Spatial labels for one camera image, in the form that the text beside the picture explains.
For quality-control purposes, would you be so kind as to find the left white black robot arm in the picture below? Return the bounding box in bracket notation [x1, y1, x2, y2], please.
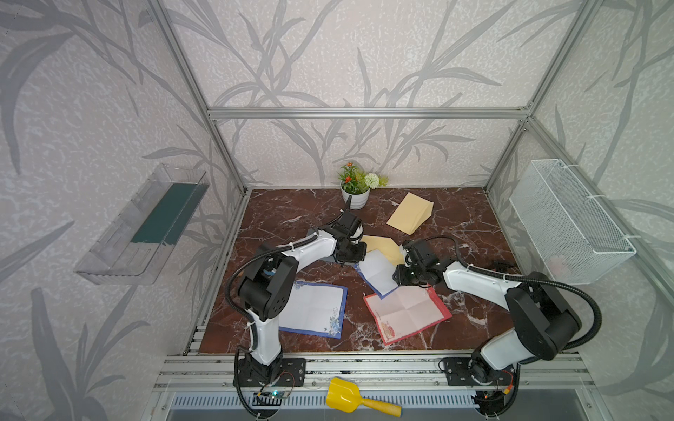
[225, 209, 367, 368]

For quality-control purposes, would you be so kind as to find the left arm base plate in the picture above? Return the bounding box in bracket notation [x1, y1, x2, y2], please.
[233, 357, 307, 387]

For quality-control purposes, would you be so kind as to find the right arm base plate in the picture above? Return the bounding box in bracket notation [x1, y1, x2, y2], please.
[438, 357, 517, 389]

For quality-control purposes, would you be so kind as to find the cream yellow envelope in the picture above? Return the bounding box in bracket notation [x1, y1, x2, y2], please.
[386, 193, 434, 235]
[361, 235, 405, 266]

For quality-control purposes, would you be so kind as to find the blue bordered letter paper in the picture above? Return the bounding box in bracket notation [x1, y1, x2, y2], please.
[356, 250, 399, 298]

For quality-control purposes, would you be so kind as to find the grey-blue paper envelope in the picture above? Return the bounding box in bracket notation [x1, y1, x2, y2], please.
[307, 227, 337, 263]

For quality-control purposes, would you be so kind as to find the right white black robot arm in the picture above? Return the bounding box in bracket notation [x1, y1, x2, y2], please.
[393, 235, 603, 382]

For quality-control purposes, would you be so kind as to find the white wire mesh basket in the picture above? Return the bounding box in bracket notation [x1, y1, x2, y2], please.
[510, 159, 636, 285]

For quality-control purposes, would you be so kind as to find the green circuit board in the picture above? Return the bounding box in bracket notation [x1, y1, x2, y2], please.
[255, 389, 292, 406]

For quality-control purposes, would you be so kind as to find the red bordered pink letter paper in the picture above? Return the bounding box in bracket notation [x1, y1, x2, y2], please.
[363, 286, 452, 346]

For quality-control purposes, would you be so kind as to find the artificial flower plant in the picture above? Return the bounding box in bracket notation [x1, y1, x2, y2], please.
[339, 162, 389, 195]

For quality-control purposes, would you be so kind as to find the clear acrylic wall shelf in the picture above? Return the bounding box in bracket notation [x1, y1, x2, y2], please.
[74, 164, 210, 286]

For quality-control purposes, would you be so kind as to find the white ribbed flower pot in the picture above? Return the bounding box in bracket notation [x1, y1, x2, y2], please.
[342, 189, 370, 211]

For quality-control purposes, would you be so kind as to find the yellow plastic scoop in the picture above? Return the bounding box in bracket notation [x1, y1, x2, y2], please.
[326, 377, 402, 417]

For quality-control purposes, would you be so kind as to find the blue floral letter paper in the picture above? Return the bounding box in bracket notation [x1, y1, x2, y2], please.
[278, 281, 348, 339]

